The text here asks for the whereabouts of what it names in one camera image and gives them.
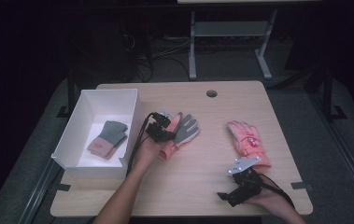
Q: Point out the black stand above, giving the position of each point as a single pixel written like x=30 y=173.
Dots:
x=328 y=93
x=70 y=93

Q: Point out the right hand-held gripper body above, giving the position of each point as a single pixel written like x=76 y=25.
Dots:
x=246 y=180

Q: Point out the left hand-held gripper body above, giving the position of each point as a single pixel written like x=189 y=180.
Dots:
x=159 y=132

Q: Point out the person's left hand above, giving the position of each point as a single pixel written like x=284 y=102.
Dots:
x=148 y=152

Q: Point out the pink ski glove red print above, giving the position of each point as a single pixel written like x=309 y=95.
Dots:
x=247 y=141

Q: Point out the person's right hand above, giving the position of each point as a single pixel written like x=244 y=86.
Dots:
x=268 y=199

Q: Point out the pink ski glove grey palm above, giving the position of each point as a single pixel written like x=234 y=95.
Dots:
x=184 y=132

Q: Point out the white metal desk frame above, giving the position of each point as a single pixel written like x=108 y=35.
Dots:
x=193 y=46

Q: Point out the white box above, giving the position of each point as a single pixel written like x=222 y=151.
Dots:
x=103 y=137

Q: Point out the black tape strip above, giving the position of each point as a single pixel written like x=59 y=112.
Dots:
x=63 y=187
x=301 y=186

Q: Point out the grey metal floor rail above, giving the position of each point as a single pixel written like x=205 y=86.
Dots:
x=37 y=193
x=346 y=149

